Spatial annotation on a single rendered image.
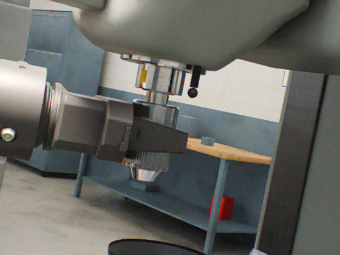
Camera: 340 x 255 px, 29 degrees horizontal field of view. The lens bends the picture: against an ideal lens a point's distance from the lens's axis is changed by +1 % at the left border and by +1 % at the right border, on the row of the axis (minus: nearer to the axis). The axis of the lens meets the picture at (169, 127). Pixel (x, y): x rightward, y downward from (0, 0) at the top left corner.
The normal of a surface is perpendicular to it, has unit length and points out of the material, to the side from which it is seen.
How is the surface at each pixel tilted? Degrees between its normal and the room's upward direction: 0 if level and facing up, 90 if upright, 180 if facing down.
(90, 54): 90
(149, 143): 90
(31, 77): 40
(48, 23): 90
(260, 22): 118
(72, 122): 90
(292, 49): 135
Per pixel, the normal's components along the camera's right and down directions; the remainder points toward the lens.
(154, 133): 0.25, 0.10
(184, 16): 0.26, 0.55
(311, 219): -0.76, -0.11
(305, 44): -0.76, 0.35
